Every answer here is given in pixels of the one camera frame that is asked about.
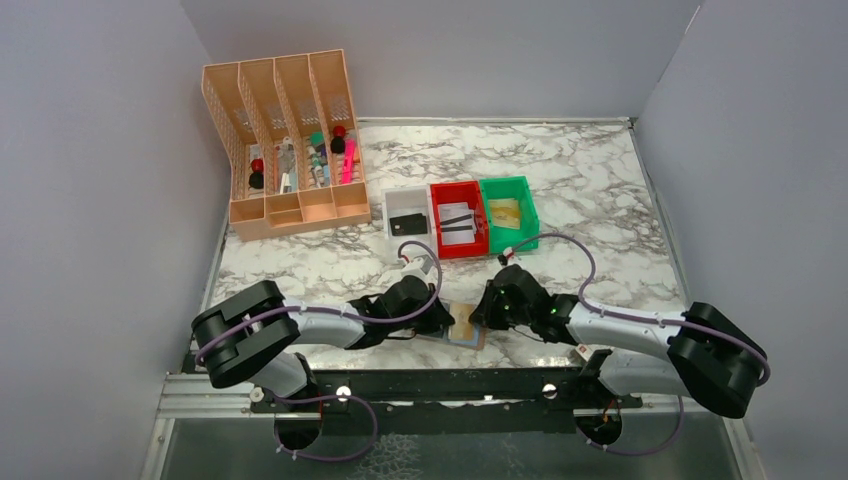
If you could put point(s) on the white card in red bin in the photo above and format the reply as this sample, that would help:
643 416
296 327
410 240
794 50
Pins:
451 213

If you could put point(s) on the white plastic bin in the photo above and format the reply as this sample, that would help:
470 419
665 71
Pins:
402 201

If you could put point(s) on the black card in white bin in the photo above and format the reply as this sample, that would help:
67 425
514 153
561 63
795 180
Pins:
409 225

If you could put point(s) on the red black stamp right slot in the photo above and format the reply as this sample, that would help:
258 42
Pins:
338 141

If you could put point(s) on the gold card in holder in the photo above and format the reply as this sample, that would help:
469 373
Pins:
462 329

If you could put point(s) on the black mounting rail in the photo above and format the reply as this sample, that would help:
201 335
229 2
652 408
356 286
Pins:
446 401

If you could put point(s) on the white card black stripe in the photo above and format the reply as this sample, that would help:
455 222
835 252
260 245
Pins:
462 229

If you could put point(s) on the red black stamp left slot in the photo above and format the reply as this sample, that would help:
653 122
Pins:
256 177

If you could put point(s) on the red black stamp slot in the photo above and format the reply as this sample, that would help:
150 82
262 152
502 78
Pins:
256 177
338 141

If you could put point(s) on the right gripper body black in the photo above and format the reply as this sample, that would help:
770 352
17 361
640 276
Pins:
498 314

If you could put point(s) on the brown leather card holder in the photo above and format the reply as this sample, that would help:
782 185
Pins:
477 343

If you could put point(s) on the white label with red mark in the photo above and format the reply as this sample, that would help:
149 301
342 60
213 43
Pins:
582 353

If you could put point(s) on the peach plastic desk organizer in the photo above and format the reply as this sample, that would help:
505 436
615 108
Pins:
283 109

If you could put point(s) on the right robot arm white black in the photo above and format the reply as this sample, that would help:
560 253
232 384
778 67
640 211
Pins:
697 353

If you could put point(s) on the green plastic bin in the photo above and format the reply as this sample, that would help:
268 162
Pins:
510 187

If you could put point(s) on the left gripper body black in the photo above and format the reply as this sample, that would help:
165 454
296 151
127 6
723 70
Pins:
424 322

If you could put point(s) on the red plastic bin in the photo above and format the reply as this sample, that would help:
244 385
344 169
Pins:
468 192

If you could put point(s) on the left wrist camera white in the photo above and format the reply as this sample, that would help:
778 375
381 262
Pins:
419 267

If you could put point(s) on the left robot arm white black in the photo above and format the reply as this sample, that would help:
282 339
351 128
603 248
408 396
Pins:
246 337

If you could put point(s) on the pink highlighter marker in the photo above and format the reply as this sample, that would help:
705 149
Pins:
350 160

